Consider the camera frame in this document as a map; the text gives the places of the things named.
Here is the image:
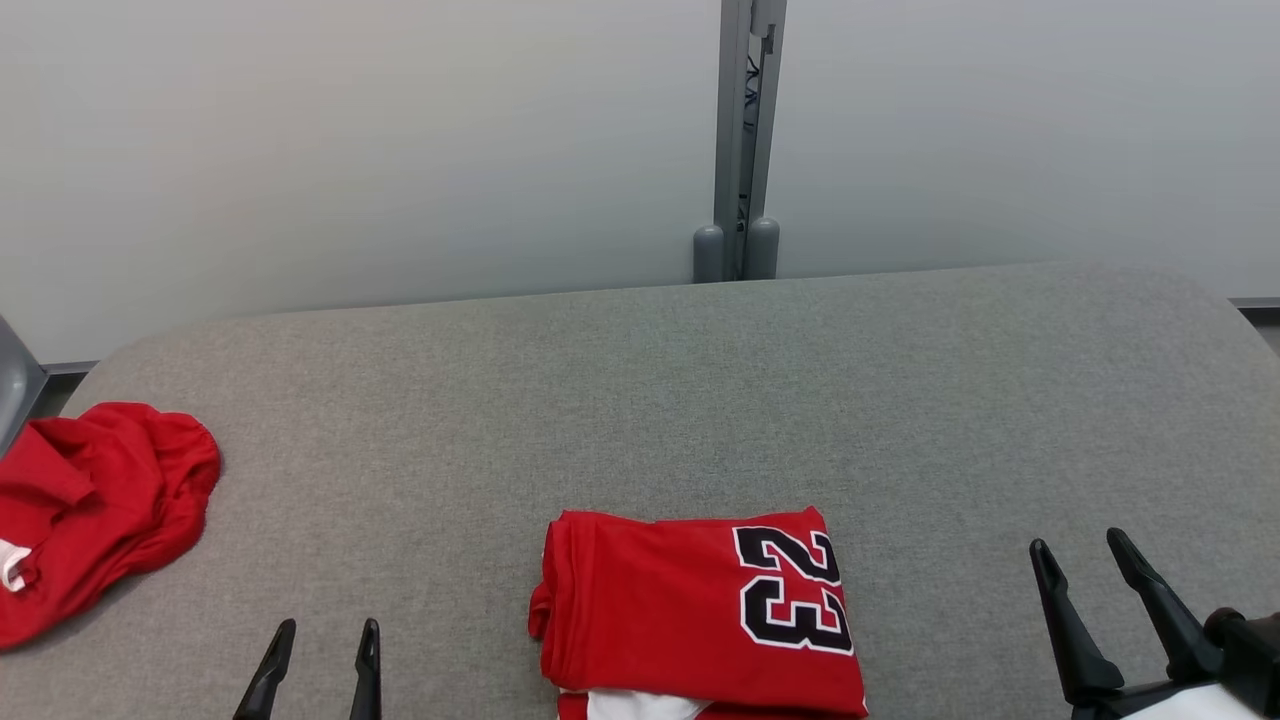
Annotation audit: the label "red white number jersey shirt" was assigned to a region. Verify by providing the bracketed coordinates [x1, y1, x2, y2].
[527, 505, 870, 720]

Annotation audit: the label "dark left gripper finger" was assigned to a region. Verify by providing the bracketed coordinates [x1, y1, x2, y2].
[348, 617, 383, 720]
[232, 617, 298, 720]

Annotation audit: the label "grey partition post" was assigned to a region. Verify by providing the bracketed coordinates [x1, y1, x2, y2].
[692, 0, 789, 285]

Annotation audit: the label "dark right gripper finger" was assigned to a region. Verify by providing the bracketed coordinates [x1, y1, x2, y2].
[1105, 526, 1227, 685]
[1029, 537, 1127, 707]

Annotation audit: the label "red shorts with white stripes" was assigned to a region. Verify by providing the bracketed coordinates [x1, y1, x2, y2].
[0, 401, 222, 652]

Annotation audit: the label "grey cart frame with caster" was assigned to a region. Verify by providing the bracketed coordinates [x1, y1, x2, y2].
[0, 314, 49, 458]

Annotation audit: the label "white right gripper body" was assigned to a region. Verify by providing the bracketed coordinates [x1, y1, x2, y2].
[1070, 677, 1271, 720]

